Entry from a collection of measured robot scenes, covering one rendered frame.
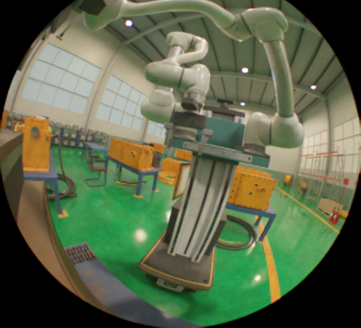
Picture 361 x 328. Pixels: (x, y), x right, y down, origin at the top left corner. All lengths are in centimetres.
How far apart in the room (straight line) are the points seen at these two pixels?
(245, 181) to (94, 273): 216
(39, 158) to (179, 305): 248
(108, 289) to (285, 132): 122
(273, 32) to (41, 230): 85
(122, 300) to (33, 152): 202
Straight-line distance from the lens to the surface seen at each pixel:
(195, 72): 52
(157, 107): 72
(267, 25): 62
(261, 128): 73
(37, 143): 219
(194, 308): 151
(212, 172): 92
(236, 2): 793
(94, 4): 32
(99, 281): 84
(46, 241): 25
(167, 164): 613
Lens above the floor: 141
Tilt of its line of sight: level
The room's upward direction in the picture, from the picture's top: 12 degrees clockwise
